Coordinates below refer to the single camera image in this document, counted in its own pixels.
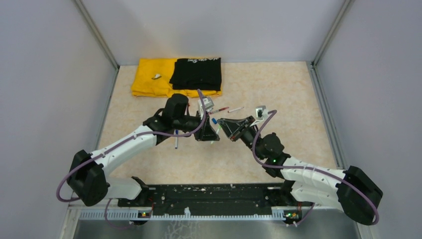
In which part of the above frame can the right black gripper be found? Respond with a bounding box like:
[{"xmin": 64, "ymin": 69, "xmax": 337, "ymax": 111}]
[{"xmin": 216, "ymin": 117, "xmax": 265, "ymax": 161}]

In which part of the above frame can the white blue-ended marker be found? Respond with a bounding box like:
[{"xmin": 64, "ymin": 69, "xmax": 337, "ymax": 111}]
[{"xmin": 175, "ymin": 129, "xmax": 179, "ymax": 149}]

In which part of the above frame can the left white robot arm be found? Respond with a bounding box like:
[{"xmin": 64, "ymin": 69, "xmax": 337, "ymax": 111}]
[{"xmin": 65, "ymin": 94, "xmax": 219, "ymax": 207}]

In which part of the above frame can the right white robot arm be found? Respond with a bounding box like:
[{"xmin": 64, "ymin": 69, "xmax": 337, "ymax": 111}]
[{"xmin": 217, "ymin": 116, "xmax": 383, "ymax": 226}]

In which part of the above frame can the white red-tipped pen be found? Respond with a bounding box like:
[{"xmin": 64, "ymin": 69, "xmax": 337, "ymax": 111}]
[{"xmin": 227, "ymin": 107, "xmax": 244, "ymax": 113}]

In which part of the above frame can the red gel pen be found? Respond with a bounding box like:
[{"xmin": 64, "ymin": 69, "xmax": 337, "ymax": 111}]
[{"xmin": 209, "ymin": 107, "xmax": 229, "ymax": 115}]

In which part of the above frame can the black folded shirt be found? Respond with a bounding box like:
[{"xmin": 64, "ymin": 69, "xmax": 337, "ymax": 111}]
[{"xmin": 170, "ymin": 57, "xmax": 222, "ymax": 91}]

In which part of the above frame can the yellow folded shirt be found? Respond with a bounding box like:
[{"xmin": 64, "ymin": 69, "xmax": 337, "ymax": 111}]
[{"xmin": 131, "ymin": 58, "xmax": 222, "ymax": 98}]

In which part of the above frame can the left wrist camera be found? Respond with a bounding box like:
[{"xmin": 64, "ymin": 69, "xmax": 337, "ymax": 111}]
[{"xmin": 198, "ymin": 97, "xmax": 214, "ymax": 117}]

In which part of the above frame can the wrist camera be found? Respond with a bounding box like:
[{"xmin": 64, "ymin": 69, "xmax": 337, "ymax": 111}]
[
  {"xmin": 250, "ymin": 106, "xmax": 269, "ymax": 127},
  {"xmin": 198, "ymin": 97, "xmax": 214, "ymax": 117}
]

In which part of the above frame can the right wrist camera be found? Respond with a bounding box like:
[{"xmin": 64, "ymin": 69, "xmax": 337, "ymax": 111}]
[{"xmin": 250, "ymin": 106, "xmax": 269, "ymax": 127}]

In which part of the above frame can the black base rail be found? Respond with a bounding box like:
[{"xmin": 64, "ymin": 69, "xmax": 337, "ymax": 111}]
[{"xmin": 118, "ymin": 183, "xmax": 311, "ymax": 224}]

